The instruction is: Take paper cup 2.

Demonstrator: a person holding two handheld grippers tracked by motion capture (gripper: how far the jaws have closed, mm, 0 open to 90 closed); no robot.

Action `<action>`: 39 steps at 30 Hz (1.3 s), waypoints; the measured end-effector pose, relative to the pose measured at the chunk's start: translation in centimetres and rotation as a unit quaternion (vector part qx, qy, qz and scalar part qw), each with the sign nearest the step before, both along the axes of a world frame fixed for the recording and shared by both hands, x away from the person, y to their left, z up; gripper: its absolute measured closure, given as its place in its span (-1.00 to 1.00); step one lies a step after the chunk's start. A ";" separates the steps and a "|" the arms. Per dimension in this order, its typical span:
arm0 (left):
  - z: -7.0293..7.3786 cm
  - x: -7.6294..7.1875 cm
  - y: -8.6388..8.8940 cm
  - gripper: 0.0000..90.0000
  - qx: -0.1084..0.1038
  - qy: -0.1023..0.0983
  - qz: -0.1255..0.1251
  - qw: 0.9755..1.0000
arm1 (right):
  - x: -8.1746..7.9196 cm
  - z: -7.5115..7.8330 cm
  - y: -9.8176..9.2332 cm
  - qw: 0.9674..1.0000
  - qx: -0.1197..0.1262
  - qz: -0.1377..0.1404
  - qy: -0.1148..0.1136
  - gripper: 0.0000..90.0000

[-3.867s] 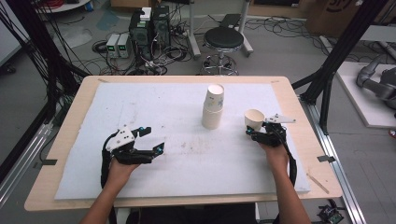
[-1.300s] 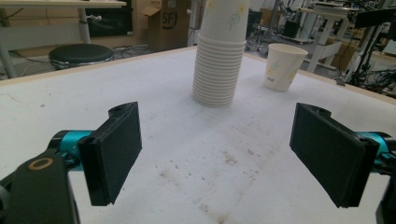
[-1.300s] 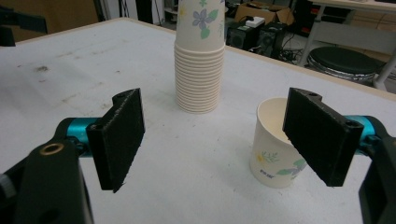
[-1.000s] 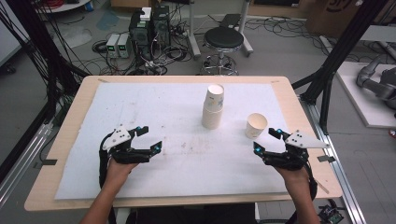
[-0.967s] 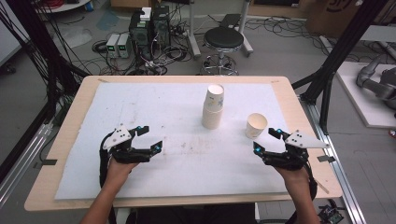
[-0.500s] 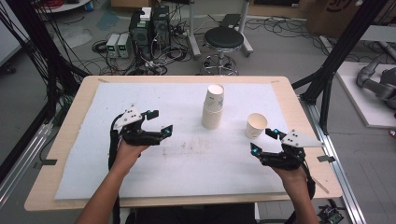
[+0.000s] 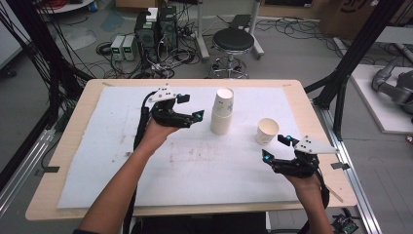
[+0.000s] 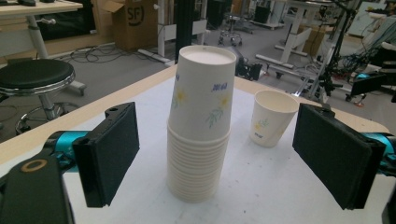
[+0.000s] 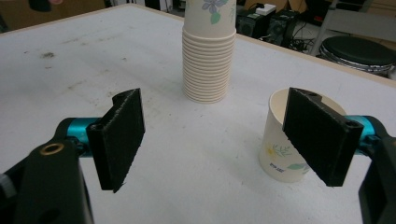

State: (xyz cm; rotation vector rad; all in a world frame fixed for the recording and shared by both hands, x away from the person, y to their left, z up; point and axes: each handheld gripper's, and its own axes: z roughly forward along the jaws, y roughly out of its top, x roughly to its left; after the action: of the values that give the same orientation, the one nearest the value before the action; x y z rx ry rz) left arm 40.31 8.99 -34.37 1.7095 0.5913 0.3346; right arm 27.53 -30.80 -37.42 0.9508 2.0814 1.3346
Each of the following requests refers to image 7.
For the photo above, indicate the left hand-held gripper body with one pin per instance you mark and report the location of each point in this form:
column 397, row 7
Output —
column 168, row 112

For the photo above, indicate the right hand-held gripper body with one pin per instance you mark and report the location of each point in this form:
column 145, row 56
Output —
column 300, row 162

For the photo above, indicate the single white paper cup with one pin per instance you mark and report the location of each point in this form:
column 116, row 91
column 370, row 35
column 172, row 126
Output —
column 267, row 130

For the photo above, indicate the stack of white paper cups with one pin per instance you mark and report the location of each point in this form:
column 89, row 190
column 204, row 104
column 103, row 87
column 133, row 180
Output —
column 222, row 113

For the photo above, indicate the person's right hand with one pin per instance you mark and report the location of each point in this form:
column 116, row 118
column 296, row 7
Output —
column 305, row 184

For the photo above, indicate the person's left hand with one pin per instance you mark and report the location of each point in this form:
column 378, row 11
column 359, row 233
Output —
column 156, row 133

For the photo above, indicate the black tape piece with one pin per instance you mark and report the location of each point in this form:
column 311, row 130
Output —
column 51, row 169
column 340, row 165

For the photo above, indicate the white table mat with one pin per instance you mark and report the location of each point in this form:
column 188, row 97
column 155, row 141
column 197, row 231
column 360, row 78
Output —
column 195, row 175

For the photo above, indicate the black computer tower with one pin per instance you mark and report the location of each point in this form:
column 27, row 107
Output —
column 168, row 29
column 146, row 35

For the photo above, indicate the grey bench power supply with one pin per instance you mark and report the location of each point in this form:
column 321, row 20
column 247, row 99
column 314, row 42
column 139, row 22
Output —
column 117, row 48
column 129, row 48

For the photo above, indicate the black round stool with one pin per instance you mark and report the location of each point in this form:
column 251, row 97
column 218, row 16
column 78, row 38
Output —
column 232, row 40

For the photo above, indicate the green circuit board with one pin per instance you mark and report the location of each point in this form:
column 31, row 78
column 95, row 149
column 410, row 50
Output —
column 345, row 225

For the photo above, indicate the small white box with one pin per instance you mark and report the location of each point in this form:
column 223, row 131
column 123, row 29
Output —
column 151, row 14

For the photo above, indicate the white floor platform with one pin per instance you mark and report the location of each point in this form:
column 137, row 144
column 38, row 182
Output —
column 373, row 100

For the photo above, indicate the person's dark clothing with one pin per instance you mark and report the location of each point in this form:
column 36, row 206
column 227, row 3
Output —
column 201, row 224

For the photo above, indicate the wooden table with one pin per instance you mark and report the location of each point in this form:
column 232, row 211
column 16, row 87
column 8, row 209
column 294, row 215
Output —
column 69, row 136

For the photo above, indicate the brown cardboard box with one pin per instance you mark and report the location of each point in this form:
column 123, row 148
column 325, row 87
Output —
column 349, row 16

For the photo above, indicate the aluminium floor rail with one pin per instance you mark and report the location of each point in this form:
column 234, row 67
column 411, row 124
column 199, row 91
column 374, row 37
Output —
column 22, row 159
column 352, row 182

